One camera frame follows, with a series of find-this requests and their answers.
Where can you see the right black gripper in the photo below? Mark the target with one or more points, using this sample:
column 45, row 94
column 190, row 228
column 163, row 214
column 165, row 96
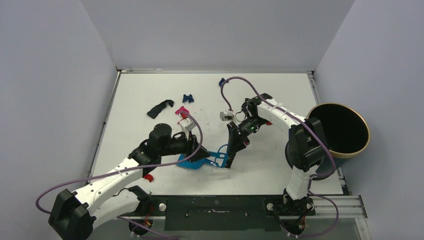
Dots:
column 238, row 135

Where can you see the dark blue paper scrap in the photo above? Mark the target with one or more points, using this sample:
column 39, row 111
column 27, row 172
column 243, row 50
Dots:
column 188, row 98

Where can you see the far dark blue scrap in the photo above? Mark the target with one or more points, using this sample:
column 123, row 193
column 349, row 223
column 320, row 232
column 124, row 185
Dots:
column 220, row 83

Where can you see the pink paper scrap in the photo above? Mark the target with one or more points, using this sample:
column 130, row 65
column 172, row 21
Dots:
column 182, row 111

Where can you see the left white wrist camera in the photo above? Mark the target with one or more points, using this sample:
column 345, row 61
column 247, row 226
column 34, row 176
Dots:
column 187, row 125

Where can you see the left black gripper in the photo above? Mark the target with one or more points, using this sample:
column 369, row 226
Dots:
column 191, row 143

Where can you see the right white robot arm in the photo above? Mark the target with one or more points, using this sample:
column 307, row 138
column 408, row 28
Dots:
column 282, row 118

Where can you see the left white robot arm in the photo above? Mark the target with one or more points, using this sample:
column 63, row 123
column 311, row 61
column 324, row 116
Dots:
column 76, row 213

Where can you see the black gold-rimmed waste bin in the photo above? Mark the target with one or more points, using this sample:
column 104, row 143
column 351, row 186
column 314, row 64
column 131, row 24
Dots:
column 333, row 134

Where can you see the red paper scrap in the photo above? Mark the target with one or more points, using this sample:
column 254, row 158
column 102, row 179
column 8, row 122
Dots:
column 148, row 177

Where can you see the black paper scrap strip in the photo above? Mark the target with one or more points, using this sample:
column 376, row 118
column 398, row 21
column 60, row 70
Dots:
column 157, row 109

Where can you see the blue plastic dustpan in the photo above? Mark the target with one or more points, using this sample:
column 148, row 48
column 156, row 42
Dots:
column 195, row 165

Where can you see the blue hand brush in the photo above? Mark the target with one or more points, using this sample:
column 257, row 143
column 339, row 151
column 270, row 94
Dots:
column 221, row 158

